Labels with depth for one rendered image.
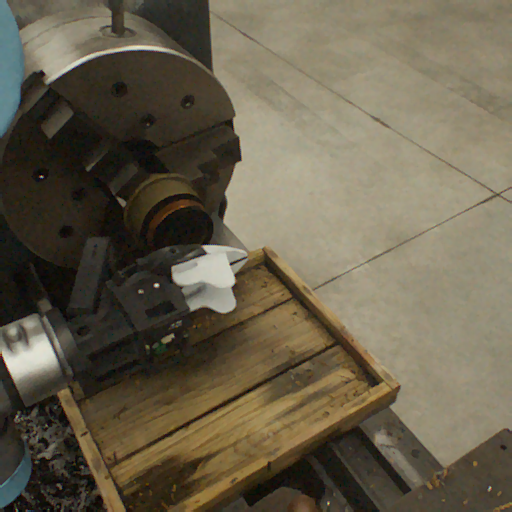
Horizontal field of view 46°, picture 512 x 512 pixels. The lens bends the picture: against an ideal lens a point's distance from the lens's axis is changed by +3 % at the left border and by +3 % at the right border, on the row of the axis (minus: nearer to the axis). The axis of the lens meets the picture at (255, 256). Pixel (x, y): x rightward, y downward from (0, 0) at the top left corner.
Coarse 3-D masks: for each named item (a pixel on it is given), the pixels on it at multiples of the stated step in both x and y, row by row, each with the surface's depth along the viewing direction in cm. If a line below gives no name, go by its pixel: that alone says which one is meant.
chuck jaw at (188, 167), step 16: (208, 128) 78; (224, 128) 77; (176, 144) 76; (192, 144) 76; (208, 144) 75; (224, 144) 75; (160, 160) 74; (176, 160) 73; (192, 160) 73; (208, 160) 73; (224, 160) 77; (240, 160) 79; (192, 176) 71; (208, 176) 75
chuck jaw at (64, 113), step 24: (24, 96) 65; (48, 96) 64; (48, 120) 64; (72, 120) 63; (72, 144) 64; (96, 144) 66; (120, 144) 72; (96, 168) 65; (120, 168) 67; (120, 192) 66
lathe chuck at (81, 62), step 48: (48, 48) 66; (96, 48) 65; (144, 48) 67; (96, 96) 67; (144, 96) 70; (192, 96) 74; (0, 144) 65; (48, 144) 67; (144, 144) 82; (0, 192) 68; (48, 192) 71; (96, 192) 74; (48, 240) 75
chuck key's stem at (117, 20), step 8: (112, 0) 66; (120, 0) 66; (112, 8) 66; (120, 8) 66; (112, 16) 67; (120, 16) 67; (112, 24) 68; (120, 24) 68; (112, 32) 68; (120, 32) 68
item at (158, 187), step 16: (160, 176) 67; (176, 176) 68; (144, 192) 67; (160, 192) 66; (176, 192) 66; (192, 192) 68; (128, 208) 67; (144, 208) 66; (160, 208) 65; (176, 208) 64; (192, 208) 65; (128, 224) 69; (144, 224) 66; (160, 224) 64; (176, 224) 72; (192, 224) 70; (208, 224) 67; (144, 240) 67; (160, 240) 65; (176, 240) 70; (192, 240) 69; (208, 240) 69
